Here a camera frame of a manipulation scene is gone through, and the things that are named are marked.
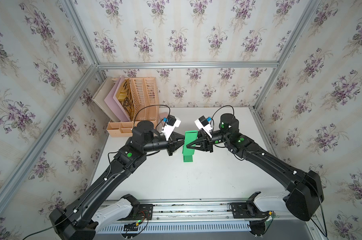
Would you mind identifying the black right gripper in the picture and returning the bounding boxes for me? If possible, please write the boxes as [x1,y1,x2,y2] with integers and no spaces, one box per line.
[186,131,231,155]

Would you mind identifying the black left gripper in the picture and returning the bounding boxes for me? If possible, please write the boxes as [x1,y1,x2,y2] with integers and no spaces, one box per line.
[140,132,190,158]

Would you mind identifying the green square paper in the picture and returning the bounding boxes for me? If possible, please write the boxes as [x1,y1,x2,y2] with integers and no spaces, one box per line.
[183,130,198,158]
[183,154,193,163]

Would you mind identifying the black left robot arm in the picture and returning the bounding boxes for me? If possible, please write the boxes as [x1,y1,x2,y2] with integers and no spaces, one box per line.
[49,114,185,240]

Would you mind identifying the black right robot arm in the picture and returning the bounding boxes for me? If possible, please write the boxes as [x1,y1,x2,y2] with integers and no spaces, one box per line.
[185,108,328,237]

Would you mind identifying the peach plastic file organizer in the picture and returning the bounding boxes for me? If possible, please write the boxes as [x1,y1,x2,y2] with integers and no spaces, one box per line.
[107,77,159,138]

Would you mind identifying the yellow black patterned book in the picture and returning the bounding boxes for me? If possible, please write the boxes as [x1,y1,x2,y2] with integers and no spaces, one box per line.
[114,79,135,121]

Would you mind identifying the pink folder board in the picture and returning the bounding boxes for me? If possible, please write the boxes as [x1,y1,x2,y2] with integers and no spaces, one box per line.
[103,76,130,122]

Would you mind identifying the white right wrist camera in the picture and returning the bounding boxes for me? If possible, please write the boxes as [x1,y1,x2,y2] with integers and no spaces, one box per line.
[195,116,213,138]

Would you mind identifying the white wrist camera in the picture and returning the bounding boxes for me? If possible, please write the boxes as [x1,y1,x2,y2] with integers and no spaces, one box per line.
[162,115,181,141]
[195,116,213,138]

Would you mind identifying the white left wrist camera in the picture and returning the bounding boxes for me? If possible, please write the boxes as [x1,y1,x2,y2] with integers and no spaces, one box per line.
[162,115,181,141]

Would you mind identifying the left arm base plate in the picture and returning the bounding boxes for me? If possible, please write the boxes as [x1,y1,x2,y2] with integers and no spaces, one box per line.
[121,204,154,221]

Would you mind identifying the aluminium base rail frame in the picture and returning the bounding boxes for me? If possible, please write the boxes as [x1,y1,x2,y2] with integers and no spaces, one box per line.
[99,199,322,240]

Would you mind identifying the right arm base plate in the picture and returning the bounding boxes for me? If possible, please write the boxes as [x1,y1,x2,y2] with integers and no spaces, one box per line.
[229,202,271,219]

